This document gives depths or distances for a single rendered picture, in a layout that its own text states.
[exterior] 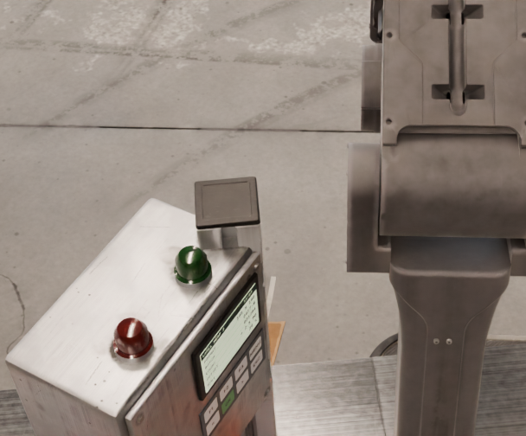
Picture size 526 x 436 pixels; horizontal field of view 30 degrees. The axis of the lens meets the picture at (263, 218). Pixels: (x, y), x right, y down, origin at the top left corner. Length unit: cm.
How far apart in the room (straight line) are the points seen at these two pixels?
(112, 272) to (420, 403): 24
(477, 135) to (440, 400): 16
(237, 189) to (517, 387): 79
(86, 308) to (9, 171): 234
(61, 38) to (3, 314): 116
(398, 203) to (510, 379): 95
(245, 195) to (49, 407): 20
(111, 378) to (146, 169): 229
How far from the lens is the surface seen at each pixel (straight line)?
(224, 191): 71
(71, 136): 308
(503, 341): 221
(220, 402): 75
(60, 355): 67
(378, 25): 94
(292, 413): 138
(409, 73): 51
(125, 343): 64
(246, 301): 71
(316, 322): 251
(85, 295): 69
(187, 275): 68
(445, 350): 56
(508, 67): 52
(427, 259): 53
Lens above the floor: 200
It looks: 47 degrees down
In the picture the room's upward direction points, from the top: 4 degrees counter-clockwise
